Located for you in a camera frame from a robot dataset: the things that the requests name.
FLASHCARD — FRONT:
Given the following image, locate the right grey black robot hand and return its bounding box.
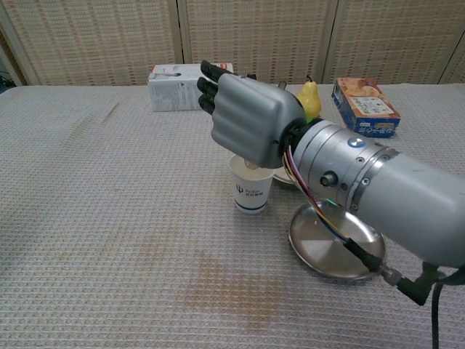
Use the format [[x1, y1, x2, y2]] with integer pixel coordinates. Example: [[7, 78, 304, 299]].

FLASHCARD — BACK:
[[196, 60, 306, 169]]

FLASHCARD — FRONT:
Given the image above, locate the steel bowl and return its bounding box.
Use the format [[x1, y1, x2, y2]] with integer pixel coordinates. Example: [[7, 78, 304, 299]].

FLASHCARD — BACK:
[[272, 167, 297, 186]]

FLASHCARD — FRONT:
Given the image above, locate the white paper cup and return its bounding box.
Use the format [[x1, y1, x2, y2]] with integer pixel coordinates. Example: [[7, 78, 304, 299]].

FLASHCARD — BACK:
[[229, 155, 276, 216]]

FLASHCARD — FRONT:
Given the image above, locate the steel plate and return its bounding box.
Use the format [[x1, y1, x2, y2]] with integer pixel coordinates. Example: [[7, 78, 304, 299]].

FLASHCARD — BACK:
[[288, 201, 387, 281]]

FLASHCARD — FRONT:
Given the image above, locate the yellow pear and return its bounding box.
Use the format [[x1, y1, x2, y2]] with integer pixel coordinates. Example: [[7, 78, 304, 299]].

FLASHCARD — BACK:
[[296, 74, 323, 121]]

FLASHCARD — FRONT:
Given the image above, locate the woven folding screen panel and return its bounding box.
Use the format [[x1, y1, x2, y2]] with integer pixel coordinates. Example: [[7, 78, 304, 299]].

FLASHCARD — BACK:
[[0, 0, 182, 87], [0, 0, 39, 87], [177, 0, 339, 87], [321, 0, 461, 86], [437, 43, 465, 85]]

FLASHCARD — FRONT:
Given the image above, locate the white carton box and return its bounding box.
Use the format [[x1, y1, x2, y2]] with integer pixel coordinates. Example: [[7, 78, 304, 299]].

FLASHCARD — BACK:
[[147, 63, 235, 113]]

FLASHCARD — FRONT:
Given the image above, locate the blue snack box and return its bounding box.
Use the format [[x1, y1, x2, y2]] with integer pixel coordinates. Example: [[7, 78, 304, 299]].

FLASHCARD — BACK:
[[331, 76, 403, 140]]

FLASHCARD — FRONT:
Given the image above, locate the grey waffle tablecloth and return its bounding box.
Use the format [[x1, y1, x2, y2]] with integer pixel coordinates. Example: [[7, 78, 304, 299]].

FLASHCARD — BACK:
[[0, 83, 465, 349]]

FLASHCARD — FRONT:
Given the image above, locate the coloured wire and black cable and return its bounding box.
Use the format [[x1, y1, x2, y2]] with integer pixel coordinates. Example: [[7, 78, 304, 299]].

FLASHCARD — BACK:
[[282, 143, 465, 349]]

